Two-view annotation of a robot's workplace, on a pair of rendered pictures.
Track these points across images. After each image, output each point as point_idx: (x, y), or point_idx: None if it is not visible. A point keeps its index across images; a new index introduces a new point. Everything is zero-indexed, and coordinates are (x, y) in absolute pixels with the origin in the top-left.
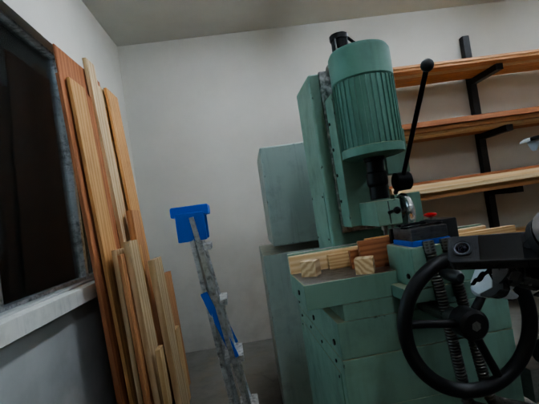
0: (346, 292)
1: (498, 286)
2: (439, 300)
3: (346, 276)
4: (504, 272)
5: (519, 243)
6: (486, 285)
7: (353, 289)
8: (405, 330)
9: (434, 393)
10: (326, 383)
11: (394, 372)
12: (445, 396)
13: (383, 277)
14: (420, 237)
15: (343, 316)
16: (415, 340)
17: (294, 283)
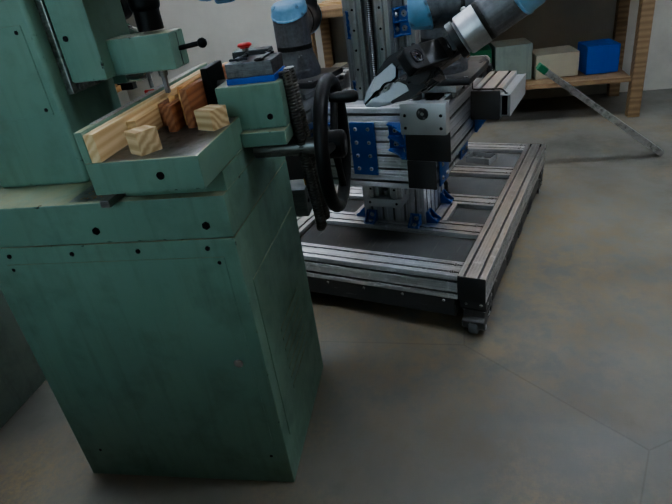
0: (221, 154)
1: (418, 87)
2: (299, 133)
3: (209, 135)
4: (427, 73)
5: (440, 46)
6: (398, 91)
7: (224, 148)
8: (328, 160)
9: (272, 238)
10: (149, 303)
11: (256, 231)
12: (277, 238)
13: (235, 127)
14: (275, 69)
15: (224, 184)
16: (258, 191)
17: (126, 170)
